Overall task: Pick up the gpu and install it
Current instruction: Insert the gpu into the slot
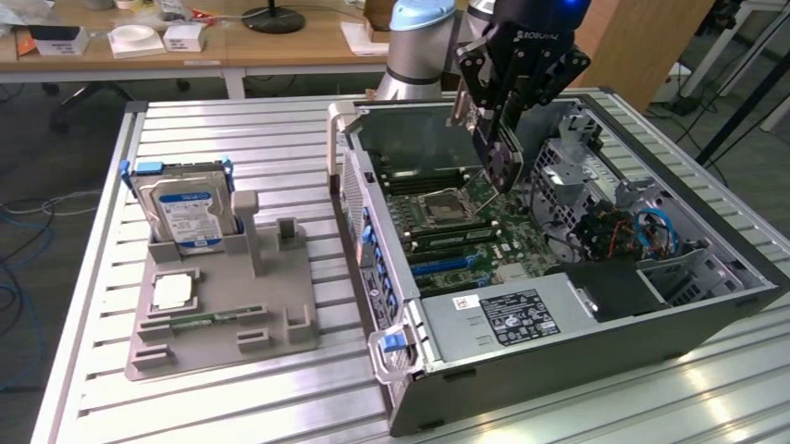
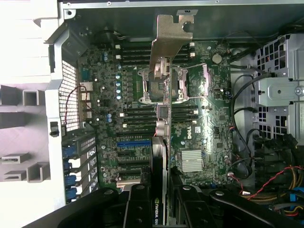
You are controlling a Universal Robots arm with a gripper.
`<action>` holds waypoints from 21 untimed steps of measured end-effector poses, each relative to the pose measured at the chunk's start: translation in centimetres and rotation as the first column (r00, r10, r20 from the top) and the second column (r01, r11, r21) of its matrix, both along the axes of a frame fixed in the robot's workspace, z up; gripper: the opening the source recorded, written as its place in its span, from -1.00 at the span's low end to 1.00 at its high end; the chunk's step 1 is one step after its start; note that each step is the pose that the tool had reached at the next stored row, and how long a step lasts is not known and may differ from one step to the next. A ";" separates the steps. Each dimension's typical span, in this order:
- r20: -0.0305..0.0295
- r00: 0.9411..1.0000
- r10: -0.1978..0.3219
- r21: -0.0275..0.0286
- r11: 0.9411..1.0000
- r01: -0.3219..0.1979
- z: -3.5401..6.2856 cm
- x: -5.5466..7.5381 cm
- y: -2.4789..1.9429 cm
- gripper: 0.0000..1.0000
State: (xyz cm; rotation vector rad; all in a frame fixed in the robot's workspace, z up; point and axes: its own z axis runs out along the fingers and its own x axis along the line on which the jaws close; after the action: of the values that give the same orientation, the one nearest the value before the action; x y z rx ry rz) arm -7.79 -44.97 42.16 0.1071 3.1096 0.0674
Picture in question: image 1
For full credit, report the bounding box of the black internal wire bundle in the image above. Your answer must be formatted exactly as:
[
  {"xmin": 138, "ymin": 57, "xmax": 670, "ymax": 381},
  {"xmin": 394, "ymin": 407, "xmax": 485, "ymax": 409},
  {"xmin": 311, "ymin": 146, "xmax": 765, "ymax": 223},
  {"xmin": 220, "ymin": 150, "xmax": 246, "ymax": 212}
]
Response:
[{"xmin": 542, "ymin": 203, "xmax": 641, "ymax": 263}]

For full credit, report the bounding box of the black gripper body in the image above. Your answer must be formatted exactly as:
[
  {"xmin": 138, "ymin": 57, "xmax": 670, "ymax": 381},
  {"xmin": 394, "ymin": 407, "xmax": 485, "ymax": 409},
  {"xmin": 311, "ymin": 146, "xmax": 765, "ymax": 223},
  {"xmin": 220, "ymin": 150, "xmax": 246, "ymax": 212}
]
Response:
[{"xmin": 481, "ymin": 0, "xmax": 594, "ymax": 70}]

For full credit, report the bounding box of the grey metal disk bay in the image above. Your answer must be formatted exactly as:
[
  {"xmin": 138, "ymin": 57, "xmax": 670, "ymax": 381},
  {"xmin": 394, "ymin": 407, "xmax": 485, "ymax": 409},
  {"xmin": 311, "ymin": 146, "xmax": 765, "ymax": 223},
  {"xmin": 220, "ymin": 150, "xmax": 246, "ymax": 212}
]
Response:
[
  {"xmin": 638, "ymin": 249, "xmax": 742, "ymax": 309},
  {"xmin": 527, "ymin": 113, "xmax": 618, "ymax": 228}
]

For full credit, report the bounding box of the white box with black lid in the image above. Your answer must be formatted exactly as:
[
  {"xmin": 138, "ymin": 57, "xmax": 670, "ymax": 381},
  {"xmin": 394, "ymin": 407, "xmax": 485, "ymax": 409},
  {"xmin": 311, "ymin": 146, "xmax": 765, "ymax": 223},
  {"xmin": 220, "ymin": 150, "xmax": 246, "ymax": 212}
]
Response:
[{"xmin": 29, "ymin": 25, "xmax": 91, "ymax": 56}]

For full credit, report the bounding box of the black open PC case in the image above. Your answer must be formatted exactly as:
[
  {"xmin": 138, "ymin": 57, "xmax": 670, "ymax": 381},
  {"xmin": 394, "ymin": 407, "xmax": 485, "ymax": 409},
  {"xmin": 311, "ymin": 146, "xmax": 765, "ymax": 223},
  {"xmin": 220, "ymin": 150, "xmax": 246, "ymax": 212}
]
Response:
[{"xmin": 324, "ymin": 90, "xmax": 790, "ymax": 438}]

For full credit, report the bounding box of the small white box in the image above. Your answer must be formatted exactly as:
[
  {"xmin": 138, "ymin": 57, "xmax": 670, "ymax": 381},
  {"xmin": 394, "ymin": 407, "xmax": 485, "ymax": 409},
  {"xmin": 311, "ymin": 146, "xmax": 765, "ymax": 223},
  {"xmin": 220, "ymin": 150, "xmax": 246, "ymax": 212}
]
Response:
[{"xmin": 163, "ymin": 23, "xmax": 207, "ymax": 53}]

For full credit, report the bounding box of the black tripod pole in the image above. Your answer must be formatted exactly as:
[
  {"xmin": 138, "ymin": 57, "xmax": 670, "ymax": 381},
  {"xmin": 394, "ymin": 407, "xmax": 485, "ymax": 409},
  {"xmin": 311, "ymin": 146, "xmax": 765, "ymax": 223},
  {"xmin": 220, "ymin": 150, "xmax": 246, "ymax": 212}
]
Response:
[{"xmin": 694, "ymin": 0, "xmax": 790, "ymax": 167}]

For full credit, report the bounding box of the wooden desk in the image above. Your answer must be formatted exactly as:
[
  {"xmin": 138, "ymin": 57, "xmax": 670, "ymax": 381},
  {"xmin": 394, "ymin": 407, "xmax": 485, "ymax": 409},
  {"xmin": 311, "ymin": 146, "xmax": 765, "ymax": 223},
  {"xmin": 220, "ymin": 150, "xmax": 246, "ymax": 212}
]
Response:
[{"xmin": 0, "ymin": 0, "xmax": 565, "ymax": 101}]

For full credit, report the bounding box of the wooden cabinet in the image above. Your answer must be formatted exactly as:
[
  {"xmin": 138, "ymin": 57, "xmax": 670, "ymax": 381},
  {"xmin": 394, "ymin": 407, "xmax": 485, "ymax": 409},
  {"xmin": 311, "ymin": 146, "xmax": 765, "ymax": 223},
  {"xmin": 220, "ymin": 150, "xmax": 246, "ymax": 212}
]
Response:
[{"xmin": 573, "ymin": 0, "xmax": 721, "ymax": 112}]

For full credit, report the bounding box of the grey power supply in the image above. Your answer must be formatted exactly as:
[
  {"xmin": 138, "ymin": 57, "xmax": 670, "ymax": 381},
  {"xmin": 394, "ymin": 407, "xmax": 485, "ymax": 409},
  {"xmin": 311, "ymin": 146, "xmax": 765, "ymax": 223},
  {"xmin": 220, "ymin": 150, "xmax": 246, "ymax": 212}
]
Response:
[{"xmin": 419, "ymin": 271, "xmax": 605, "ymax": 364}]

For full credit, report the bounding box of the blue wire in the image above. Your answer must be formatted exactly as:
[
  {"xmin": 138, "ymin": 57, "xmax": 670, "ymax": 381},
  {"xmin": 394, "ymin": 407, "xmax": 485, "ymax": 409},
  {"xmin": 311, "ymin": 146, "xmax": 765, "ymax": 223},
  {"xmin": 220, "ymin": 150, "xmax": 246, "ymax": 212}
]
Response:
[{"xmin": 634, "ymin": 207, "xmax": 683, "ymax": 258}]

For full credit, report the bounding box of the green motherboard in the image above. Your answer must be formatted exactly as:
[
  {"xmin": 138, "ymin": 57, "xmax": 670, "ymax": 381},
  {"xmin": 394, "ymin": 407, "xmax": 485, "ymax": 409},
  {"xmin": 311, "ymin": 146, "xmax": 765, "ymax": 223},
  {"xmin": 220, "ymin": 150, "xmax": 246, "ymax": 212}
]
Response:
[{"xmin": 370, "ymin": 156, "xmax": 579, "ymax": 300}]

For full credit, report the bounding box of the grey card retention latch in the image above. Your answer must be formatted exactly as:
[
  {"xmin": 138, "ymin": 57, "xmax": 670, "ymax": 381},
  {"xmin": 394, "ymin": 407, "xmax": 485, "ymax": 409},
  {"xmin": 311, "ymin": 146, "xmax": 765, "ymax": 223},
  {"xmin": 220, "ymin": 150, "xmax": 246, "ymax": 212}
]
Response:
[{"xmin": 324, "ymin": 101, "xmax": 358, "ymax": 198}]

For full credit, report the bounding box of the CPU socket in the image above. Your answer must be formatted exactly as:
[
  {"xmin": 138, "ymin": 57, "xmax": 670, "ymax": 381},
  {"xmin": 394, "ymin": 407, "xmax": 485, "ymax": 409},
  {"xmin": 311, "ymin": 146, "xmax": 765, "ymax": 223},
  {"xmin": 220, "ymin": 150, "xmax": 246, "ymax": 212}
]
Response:
[{"xmin": 418, "ymin": 190, "xmax": 475, "ymax": 228}]

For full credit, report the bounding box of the silver chipset heatsink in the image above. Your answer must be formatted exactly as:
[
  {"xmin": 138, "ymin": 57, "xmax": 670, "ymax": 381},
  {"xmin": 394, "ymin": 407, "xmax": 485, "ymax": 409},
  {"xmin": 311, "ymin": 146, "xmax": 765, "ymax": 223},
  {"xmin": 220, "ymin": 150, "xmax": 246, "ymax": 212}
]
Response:
[{"xmin": 493, "ymin": 264, "xmax": 533, "ymax": 283}]

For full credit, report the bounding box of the black lamp base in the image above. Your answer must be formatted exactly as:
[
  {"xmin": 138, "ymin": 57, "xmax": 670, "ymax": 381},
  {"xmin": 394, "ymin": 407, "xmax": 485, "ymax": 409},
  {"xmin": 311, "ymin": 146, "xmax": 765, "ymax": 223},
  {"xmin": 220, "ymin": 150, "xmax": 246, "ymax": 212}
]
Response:
[{"xmin": 240, "ymin": 0, "xmax": 307, "ymax": 34}]

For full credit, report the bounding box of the black chair base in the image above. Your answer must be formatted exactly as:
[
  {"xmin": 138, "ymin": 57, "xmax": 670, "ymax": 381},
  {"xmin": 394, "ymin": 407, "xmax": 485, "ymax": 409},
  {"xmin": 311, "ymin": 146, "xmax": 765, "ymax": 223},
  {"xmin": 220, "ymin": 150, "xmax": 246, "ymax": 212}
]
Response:
[{"xmin": 45, "ymin": 82, "xmax": 135, "ymax": 135}]

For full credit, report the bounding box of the green RAM stick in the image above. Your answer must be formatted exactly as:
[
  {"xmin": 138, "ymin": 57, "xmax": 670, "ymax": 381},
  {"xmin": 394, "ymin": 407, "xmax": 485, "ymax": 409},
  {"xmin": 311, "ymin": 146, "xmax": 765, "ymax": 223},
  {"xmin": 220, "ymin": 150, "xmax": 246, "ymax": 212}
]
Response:
[{"xmin": 167, "ymin": 312, "xmax": 247, "ymax": 330}]

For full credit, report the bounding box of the blue floor cable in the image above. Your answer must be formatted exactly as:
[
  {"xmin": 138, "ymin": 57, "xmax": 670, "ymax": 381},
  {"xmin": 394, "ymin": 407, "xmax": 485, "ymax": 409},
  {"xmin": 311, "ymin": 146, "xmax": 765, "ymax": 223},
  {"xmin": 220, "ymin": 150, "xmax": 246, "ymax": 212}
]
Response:
[{"xmin": 0, "ymin": 203, "xmax": 57, "ymax": 394}]

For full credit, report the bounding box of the green graphics card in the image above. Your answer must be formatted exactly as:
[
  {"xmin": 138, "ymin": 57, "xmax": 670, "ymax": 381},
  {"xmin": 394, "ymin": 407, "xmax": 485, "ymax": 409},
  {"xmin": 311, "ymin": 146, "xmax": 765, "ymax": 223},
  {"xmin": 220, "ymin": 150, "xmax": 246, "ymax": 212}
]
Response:
[{"xmin": 451, "ymin": 88, "xmax": 530, "ymax": 194}]

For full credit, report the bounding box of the grey parts rack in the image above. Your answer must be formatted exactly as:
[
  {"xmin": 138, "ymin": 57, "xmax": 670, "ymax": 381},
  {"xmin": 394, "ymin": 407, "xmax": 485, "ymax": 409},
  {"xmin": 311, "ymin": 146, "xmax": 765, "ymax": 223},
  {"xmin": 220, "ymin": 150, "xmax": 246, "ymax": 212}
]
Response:
[{"xmin": 123, "ymin": 188, "xmax": 323, "ymax": 385}]

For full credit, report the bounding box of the hard disk with blue carrier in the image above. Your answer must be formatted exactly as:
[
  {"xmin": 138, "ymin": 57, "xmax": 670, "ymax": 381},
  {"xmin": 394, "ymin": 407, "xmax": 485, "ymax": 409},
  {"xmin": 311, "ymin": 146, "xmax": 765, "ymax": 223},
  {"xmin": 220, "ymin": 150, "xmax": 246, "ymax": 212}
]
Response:
[{"xmin": 115, "ymin": 156, "xmax": 243, "ymax": 256}]

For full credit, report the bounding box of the clear plastic bag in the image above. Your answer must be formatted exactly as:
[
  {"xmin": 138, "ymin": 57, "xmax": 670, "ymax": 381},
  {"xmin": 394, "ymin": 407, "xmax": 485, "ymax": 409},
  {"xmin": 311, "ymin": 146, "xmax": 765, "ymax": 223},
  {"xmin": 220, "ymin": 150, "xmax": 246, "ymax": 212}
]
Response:
[{"xmin": 0, "ymin": 0, "xmax": 57, "ymax": 36}]

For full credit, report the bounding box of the black plastic air shroud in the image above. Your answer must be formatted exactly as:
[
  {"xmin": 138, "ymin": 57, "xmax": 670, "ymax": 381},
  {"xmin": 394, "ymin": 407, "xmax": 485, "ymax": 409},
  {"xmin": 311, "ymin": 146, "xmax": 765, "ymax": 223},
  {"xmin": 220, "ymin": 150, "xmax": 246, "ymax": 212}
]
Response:
[{"xmin": 565, "ymin": 257, "xmax": 671, "ymax": 324}]

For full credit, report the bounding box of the flat white box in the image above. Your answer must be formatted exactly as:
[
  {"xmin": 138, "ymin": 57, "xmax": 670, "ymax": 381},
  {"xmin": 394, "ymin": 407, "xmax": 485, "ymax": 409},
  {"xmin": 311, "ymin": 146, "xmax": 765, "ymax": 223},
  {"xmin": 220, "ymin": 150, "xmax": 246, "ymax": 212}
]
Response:
[{"xmin": 340, "ymin": 22, "xmax": 391, "ymax": 57}]

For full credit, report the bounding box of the white box with round recess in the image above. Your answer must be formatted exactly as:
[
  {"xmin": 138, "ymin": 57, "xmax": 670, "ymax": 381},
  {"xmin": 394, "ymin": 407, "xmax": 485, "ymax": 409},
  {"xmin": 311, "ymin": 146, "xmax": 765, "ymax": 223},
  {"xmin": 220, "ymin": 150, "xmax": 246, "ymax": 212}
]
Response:
[{"xmin": 107, "ymin": 25, "xmax": 168, "ymax": 59}]

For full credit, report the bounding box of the white floor box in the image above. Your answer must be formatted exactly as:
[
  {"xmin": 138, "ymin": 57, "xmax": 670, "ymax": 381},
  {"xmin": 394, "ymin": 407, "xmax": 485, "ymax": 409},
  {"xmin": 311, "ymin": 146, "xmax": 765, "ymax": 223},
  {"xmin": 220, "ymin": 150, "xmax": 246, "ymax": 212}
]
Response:
[{"xmin": 651, "ymin": 62, "xmax": 693, "ymax": 106}]

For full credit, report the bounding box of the cardboard box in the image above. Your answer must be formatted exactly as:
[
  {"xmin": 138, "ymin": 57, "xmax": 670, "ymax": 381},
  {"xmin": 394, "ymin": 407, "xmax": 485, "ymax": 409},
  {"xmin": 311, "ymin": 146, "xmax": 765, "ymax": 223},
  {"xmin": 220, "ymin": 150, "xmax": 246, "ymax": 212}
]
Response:
[{"xmin": 362, "ymin": 0, "xmax": 396, "ymax": 32}]

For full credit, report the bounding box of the silver CPU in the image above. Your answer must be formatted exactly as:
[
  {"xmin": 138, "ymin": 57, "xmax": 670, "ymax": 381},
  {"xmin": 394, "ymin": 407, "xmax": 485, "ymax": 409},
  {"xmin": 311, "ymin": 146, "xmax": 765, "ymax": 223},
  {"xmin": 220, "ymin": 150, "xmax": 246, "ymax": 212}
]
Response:
[{"xmin": 151, "ymin": 276, "xmax": 198, "ymax": 312}]

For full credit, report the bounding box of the metal socket cover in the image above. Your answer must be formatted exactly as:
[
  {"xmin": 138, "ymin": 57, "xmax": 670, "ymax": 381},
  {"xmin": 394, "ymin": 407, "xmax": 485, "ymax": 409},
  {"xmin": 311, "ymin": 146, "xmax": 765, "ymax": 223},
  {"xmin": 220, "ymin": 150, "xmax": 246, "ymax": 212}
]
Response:
[{"xmin": 462, "ymin": 184, "xmax": 499, "ymax": 221}]

